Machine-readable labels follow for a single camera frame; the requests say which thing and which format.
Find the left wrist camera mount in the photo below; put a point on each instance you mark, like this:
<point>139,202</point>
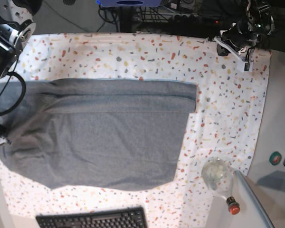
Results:
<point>242,54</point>

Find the grey t-shirt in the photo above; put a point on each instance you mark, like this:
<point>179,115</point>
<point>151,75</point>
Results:
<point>119,134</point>

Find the metal wire rack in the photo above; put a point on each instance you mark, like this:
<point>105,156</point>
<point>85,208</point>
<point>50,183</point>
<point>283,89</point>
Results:
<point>167,11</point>

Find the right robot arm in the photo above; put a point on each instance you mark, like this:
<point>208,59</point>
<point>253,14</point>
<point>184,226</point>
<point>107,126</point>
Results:
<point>16,28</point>

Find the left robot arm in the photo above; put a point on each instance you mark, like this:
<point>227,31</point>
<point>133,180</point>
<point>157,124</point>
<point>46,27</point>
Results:
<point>257,13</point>

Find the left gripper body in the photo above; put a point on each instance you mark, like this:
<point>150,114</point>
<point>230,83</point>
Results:
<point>240,35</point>

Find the green tape roll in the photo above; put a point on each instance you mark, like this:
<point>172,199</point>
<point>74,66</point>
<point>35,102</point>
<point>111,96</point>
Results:
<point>275,158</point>

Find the blue box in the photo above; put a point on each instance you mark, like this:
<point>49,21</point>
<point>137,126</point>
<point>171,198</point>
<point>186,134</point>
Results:
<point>129,3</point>

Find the clear glass bottle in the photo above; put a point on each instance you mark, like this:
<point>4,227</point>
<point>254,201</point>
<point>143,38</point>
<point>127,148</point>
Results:
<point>219,179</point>

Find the terrazzo pattern tablecloth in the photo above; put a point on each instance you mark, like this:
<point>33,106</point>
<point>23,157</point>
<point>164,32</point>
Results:
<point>225,123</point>

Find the black keyboard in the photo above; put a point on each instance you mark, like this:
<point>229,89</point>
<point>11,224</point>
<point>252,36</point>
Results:
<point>119,218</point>

